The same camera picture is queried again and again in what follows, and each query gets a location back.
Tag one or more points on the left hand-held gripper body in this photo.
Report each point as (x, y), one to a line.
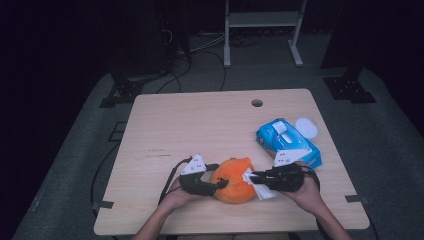
(195, 185)

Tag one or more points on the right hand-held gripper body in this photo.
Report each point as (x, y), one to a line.
(283, 180)

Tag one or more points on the orange plush toy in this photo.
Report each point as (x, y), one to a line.
(233, 186)

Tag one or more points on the white wet wipe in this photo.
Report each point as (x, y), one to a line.
(265, 193)

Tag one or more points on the blue wet wipes packet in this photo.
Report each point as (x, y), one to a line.
(270, 136)

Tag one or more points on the person's left hand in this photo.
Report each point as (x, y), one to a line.
(178, 199)

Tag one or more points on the person's right hand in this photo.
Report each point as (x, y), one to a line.
(310, 196)

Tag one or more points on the white round disc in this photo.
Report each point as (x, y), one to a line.
(306, 128)

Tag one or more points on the black tape strip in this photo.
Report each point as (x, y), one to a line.
(356, 199)
(103, 205)

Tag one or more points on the black stand with cross base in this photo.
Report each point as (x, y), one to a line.
(125, 88)

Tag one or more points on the black floor tape frame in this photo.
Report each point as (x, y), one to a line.
(111, 131)

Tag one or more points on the black stand base plate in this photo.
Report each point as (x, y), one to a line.
(348, 88)

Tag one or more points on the white metal stand frame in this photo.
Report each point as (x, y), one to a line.
(227, 40)

